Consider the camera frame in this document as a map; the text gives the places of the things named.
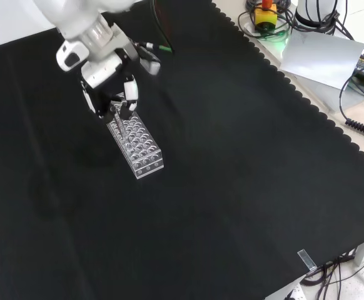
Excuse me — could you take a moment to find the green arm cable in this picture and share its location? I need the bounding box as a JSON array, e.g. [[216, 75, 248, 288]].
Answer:
[[149, 0, 176, 55]]

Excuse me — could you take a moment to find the clear tape strip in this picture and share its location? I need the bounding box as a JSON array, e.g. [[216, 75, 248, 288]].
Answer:
[[296, 248, 318, 271]]

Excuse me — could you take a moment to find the clear test tube rack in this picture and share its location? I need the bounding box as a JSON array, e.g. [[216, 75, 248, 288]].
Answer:
[[106, 105, 164, 180]]

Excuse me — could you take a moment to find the black bench cloth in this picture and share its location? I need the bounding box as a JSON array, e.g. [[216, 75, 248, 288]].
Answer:
[[0, 0, 364, 300]]

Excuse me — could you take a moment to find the pale board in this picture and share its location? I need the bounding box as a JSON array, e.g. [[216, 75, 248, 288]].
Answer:
[[278, 31, 364, 91]]

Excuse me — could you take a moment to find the black cables round stop button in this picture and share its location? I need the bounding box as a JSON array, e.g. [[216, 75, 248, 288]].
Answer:
[[238, 0, 296, 41]]

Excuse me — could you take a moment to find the black ribbed cable plug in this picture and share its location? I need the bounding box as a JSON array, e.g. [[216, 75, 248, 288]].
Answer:
[[344, 118, 364, 146]]

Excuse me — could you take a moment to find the yellow stop button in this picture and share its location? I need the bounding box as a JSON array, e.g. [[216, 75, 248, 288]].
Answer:
[[254, 0, 278, 28]]

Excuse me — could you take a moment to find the black cable bundle under bench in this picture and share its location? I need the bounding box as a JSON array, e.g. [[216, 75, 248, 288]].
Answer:
[[300, 254, 358, 300]]

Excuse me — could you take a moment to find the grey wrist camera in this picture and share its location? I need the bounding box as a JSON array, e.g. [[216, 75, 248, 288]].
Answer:
[[137, 42, 162, 76]]

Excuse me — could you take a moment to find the clear glass test tube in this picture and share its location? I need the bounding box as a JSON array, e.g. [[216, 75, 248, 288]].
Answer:
[[112, 106, 128, 143]]

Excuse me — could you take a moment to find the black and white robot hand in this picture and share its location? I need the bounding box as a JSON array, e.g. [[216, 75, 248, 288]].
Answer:
[[56, 36, 141, 124]]

